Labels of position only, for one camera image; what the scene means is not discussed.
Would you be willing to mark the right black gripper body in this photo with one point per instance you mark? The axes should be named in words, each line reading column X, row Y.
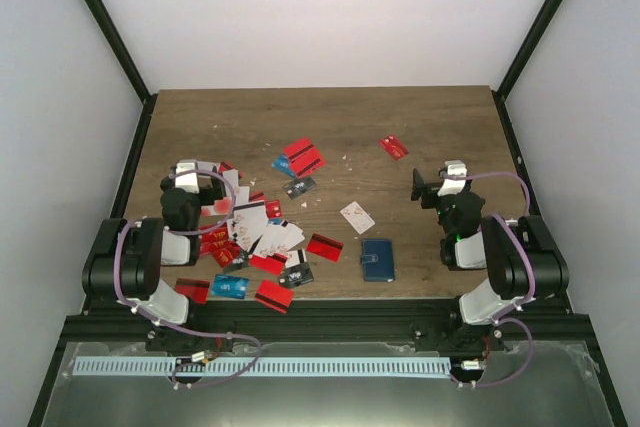
column 430, row 190

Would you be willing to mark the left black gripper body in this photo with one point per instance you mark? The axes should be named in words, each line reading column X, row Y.
column 212, row 197

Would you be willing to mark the blue leather card holder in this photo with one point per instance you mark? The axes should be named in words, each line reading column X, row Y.
column 377, row 260

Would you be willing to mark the red striped card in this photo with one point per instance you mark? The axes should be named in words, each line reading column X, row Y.
column 274, row 296
column 304, row 157
column 325, row 247
column 195, row 290

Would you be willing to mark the red striped card bottom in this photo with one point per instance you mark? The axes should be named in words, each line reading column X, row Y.
column 274, row 296

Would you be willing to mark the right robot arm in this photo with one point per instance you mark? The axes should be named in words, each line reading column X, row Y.
column 521, row 258

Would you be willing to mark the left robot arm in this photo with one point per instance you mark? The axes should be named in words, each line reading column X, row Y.
column 124, row 263

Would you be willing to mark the white red-circle card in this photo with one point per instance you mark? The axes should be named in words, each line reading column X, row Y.
column 220, row 207

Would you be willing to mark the white striped card top-left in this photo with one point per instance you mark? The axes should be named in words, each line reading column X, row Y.
column 208, row 166

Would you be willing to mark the red card far right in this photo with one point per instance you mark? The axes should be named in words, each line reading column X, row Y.
column 394, row 147

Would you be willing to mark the red gold cards pile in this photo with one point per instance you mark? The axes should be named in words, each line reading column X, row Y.
column 220, row 246

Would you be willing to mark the white striped card upright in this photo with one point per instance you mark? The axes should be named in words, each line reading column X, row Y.
column 231, row 182

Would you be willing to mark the white floral VIP card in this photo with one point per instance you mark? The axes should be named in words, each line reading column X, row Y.
column 357, row 217

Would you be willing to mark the blue card bottom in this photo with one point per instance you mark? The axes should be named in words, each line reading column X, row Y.
column 231, row 287

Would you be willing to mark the blue card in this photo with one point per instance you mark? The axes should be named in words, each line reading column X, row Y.
column 282, row 164
column 231, row 287

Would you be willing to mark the small red card centre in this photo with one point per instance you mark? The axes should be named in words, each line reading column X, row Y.
column 273, row 209

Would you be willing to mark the blue card top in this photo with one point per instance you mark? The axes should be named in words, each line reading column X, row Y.
column 282, row 164

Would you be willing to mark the black VIP card top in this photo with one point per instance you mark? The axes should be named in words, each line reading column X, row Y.
column 299, row 186

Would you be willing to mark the black vip card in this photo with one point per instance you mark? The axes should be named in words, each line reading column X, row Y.
column 296, row 276
column 299, row 186

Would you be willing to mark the red striped card top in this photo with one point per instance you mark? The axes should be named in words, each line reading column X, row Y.
column 304, row 157

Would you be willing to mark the black VIP card bottom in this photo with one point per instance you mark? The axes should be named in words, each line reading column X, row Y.
column 296, row 276

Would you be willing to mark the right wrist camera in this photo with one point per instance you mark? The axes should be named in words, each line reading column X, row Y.
column 453, row 174

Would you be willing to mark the black aluminium frame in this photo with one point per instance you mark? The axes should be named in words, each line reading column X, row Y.
column 361, row 321

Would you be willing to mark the light blue slotted rail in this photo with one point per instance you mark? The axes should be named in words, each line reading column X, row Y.
column 402, row 367

